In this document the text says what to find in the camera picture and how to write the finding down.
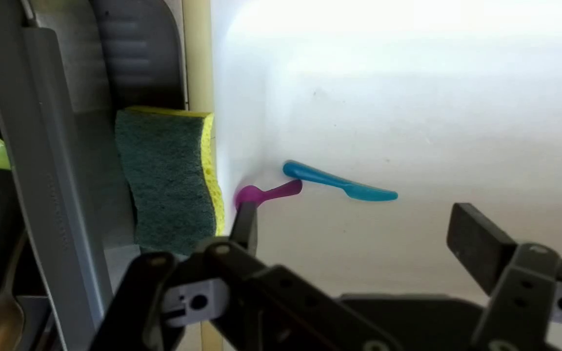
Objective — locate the grey dish drying rack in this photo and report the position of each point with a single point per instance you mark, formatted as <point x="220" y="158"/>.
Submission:
<point x="68" y="67"/>

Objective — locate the green and yellow sponge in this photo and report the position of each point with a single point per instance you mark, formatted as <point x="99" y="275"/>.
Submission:
<point x="171" y="168"/>

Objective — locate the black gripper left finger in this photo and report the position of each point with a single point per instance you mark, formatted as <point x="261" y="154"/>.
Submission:
<point x="245" y="229"/>

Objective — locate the white sink basin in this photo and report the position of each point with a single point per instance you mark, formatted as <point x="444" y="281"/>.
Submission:
<point x="438" y="100"/>

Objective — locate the purple plastic spoon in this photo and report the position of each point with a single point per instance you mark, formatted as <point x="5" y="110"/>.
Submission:
<point x="255" y="195"/>

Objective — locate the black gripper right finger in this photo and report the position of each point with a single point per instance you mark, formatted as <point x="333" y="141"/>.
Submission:
<point x="481" y="246"/>

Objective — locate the metal spoon in rack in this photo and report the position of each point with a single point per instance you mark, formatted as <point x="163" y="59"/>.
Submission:
<point x="13" y="318"/>

